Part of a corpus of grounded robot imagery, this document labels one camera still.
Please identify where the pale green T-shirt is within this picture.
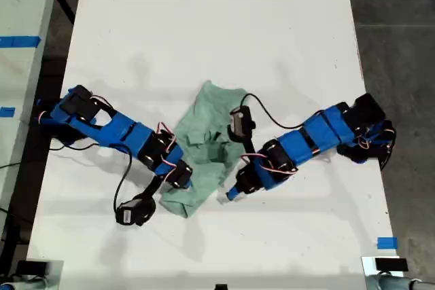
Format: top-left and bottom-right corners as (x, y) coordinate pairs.
(159, 80), (249, 219)

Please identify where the square blue tape piece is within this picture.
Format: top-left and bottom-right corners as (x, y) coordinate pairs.
(377, 236), (398, 250)

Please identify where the small black box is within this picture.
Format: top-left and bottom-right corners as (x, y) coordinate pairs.
(375, 257), (408, 272)
(16, 260), (48, 276)

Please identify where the black stand leg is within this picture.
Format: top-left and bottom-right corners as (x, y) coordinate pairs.
(56, 0), (76, 24)

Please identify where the long blue tape strip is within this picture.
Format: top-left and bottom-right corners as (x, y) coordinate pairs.
(0, 35), (42, 48)

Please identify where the black camera stalk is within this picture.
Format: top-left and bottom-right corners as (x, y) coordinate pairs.
(134, 176), (163, 202)
(241, 133), (258, 157)

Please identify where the black camera cable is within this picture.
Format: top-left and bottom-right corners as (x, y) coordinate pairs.
(240, 93), (326, 130)
(47, 142), (134, 215)

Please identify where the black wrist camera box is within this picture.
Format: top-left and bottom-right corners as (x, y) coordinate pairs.
(114, 198), (157, 227)
(228, 105), (256, 142)

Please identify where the black arm base cable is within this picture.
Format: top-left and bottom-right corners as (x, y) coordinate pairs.
(379, 128), (397, 172)

